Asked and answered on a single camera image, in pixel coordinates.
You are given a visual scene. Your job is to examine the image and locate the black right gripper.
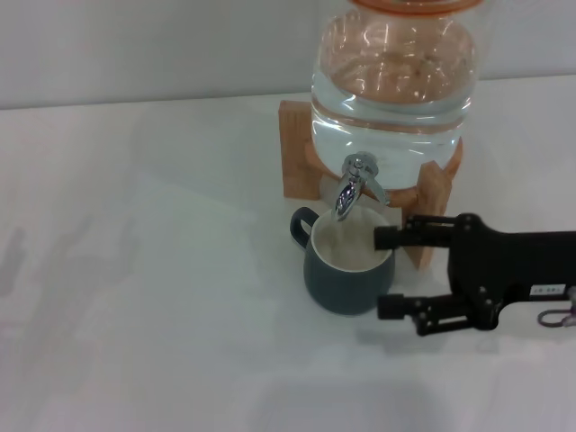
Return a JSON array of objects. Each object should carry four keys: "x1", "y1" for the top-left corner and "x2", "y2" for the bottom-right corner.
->
[{"x1": 373, "y1": 213, "x2": 576, "y2": 338}]

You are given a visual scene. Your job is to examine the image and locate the black cup with white inside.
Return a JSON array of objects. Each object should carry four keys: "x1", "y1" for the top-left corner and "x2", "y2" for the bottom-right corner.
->
[{"x1": 290, "y1": 206, "x2": 397, "y2": 316}]

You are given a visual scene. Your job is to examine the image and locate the chrome faucet with lever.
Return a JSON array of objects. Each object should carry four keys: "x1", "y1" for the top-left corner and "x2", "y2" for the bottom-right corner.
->
[{"x1": 332, "y1": 152, "x2": 391, "y2": 224}]

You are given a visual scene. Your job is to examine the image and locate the clear glass water dispenser jar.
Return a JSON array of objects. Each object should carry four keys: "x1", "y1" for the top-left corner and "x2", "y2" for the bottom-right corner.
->
[{"x1": 310, "y1": 0, "x2": 478, "y2": 190}]

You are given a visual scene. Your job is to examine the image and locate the wooden dispenser stand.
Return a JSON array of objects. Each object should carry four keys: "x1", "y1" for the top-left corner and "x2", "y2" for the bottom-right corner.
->
[{"x1": 278, "y1": 99, "x2": 464, "y2": 271}]

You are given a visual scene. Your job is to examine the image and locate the wooden jar lid, orange seal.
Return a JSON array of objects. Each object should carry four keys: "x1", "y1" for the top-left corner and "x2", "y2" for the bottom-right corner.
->
[{"x1": 348, "y1": 0, "x2": 482, "y2": 13}]

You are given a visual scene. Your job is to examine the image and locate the grey cable loop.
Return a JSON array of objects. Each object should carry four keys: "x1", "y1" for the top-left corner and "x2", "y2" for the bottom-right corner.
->
[{"x1": 537, "y1": 287, "x2": 576, "y2": 329}]

